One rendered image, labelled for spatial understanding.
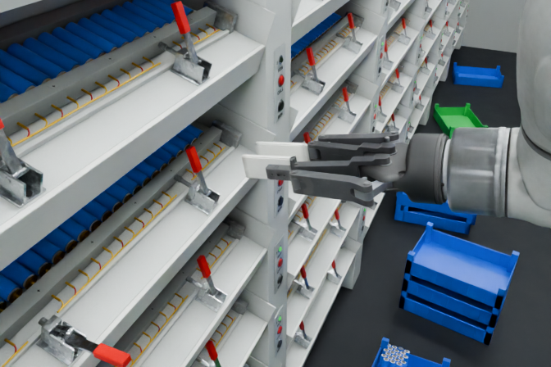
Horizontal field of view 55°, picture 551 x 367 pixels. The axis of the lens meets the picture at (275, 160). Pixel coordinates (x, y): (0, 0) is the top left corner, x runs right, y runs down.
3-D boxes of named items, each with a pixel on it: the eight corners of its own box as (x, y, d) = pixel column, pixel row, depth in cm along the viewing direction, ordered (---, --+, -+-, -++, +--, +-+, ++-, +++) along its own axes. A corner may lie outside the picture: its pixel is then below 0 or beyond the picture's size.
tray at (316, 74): (371, 50, 143) (393, 2, 135) (281, 152, 95) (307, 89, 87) (306, 18, 146) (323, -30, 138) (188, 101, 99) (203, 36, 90)
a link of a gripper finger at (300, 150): (304, 145, 63) (307, 142, 64) (253, 143, 66) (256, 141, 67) (308, 167, 64) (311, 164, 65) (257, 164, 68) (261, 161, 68)
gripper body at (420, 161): (443, 221, 54) (356, 213, 58) (455, 179, 60) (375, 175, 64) (441, 156, 50) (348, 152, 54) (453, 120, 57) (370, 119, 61)
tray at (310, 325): (350, 261, 182) (366, 235, 173) (280, 409, 134) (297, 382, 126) (299, 232, 185) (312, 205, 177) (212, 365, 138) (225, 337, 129)
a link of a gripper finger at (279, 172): (310, 177, 61) (300, 190, 58) (270, 174, 63) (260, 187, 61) (308, 165, 60) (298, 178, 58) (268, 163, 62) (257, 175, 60)
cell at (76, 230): (32, 212, 62) (75, 240, 61) (42, 200, 62) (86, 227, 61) (37, 217, 63) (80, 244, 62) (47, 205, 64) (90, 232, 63)
